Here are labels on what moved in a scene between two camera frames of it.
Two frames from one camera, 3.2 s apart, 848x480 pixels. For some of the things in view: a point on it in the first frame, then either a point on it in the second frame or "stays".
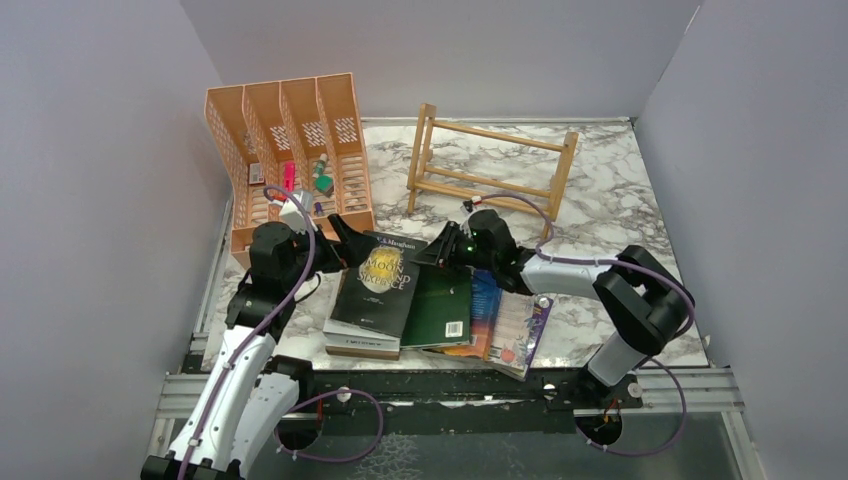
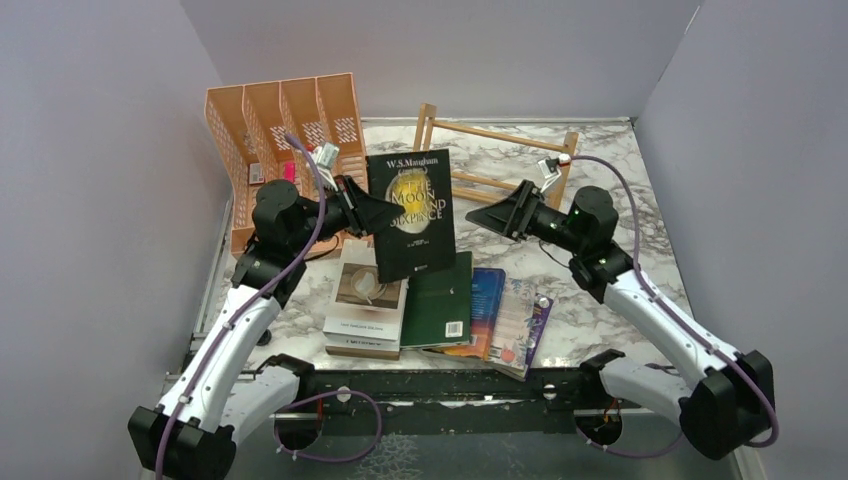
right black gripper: (436, 253) → (512, 215)
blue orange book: (486, 295) stays
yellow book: (471, 350) stays
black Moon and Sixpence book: (377, 296) → (422, 238)
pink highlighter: (289, 176) stays
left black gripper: (349, 250) → (364, 213)
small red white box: (255, 174) stays
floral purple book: (516, 331) stays
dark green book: (439, 311) stays
